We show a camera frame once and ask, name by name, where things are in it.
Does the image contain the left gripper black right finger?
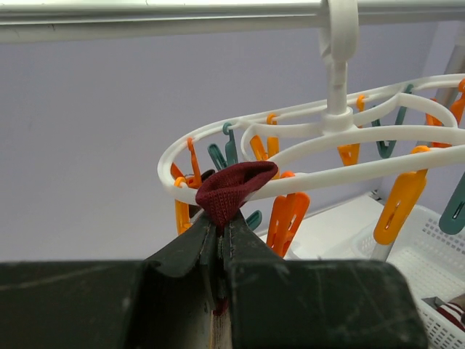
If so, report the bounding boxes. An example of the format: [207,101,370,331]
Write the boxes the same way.
[223,214,428,348]

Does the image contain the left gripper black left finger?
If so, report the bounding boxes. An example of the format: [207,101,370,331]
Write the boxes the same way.
[1,217,214,348]

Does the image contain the yellow orange clothes peg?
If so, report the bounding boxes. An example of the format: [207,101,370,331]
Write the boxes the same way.
[174,199,192,236]

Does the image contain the maroon white striped sock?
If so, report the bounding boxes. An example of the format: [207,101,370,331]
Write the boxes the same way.
[195,161,278,228]

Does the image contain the white round clip hanger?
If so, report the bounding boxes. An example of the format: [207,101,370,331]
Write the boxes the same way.
[158,1,464,204]

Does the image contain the mustard brown striped sock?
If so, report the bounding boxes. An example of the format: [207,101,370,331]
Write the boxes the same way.
[186,169,216,189]

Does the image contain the teal clothes peg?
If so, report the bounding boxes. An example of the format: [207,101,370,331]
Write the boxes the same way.
[246,210,262,231]

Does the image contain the white plastic laundry basket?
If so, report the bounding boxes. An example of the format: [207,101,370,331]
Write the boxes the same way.
[350,203,465,349]

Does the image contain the white clothes drying rack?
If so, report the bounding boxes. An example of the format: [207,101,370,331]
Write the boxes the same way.
[0,0,465,262]

